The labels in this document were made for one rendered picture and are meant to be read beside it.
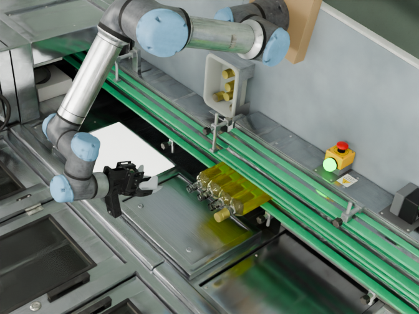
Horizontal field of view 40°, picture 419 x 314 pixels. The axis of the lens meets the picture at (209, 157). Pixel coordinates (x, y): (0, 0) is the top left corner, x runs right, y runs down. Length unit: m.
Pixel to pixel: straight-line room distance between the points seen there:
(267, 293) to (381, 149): 0.59
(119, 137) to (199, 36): 1.06
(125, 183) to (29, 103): 1.06
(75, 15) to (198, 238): 1.26
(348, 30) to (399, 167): 0.46
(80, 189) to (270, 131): 0.81
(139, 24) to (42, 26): 1.29
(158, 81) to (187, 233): 0.78
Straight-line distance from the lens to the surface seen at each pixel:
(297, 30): 1.92
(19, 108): 2.66
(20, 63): 2.56
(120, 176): 1.68
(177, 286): 1.91
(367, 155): 1.95
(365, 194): 1.92
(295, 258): 2.09
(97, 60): 1.59
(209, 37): 1.57
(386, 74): 1.81
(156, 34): 1.44
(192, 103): 2.41
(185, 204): 2.18
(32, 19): 2.77
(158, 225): 2.10
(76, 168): 1.56
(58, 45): 2.62
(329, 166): 1.93
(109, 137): 2.52
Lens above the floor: 2.19
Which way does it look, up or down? 34 degrees down
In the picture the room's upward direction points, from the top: 116 degrees counter-clockwise
